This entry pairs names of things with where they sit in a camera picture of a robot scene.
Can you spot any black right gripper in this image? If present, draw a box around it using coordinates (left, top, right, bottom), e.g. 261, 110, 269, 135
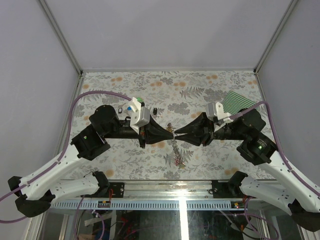
174, 111, 247, 146

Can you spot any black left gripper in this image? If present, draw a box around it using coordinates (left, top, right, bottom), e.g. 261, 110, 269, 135
104, 114, 175, 149

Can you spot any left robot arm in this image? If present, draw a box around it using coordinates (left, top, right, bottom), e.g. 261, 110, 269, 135
8, 105, 173, 218

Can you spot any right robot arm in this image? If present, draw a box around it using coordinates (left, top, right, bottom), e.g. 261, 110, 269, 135
175, 108, 320, 232

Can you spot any floral table mat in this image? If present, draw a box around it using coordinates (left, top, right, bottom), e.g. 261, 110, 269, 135
66, 70, 271, 180

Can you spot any green striped cloth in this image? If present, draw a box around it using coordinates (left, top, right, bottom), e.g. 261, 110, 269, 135
222, 91, 256, 115

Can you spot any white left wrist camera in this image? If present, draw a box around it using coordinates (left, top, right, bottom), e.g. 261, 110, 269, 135
128, 97, 151, 134

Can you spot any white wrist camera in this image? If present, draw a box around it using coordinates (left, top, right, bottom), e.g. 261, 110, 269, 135
128, 97, 151, 134
205, 102, 233, 126

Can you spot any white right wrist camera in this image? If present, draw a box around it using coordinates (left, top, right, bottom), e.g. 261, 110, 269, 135
205, 102, 233, 126

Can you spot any aluminium front rail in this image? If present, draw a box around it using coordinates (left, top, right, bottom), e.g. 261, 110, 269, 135
52, 180, 244, 211

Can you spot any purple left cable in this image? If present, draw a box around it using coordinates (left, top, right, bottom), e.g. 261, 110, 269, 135
0, 91, 131, 224

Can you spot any purple cable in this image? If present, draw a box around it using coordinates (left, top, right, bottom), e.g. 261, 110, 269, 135
229, 100, 320, 197
0, 91, 131, 224

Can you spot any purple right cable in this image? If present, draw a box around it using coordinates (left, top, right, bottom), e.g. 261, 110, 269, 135
229, 100, 320, 197

